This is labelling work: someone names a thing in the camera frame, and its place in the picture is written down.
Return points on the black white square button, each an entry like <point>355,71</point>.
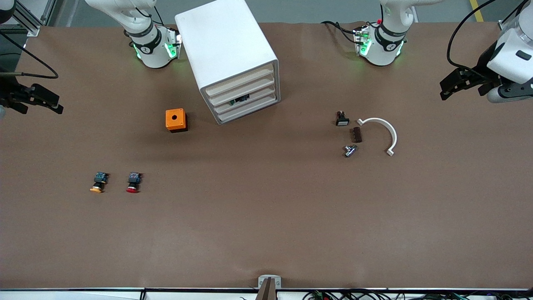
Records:
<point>342,119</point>

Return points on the yellow push button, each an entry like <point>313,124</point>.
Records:
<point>99,182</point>

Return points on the red push button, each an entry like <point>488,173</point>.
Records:
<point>133,182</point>

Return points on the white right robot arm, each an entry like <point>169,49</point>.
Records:
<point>152,52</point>

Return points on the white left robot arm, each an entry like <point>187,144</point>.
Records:
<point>510,58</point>

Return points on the grey table clamp bracket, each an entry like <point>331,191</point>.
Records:
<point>269,284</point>

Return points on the white curved plastic bracket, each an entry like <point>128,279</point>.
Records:
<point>389,129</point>

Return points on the orange button enclosure box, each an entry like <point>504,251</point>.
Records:
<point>175,120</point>

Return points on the silver key switch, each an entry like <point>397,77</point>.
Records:
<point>349,150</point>

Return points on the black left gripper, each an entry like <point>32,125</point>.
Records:
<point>483,66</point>

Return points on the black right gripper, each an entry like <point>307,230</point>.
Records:
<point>8,92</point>

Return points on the aluminium frame profile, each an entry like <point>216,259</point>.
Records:
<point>31,18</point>
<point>501,26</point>

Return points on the brown terminal block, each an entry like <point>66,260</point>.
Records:
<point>357,135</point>

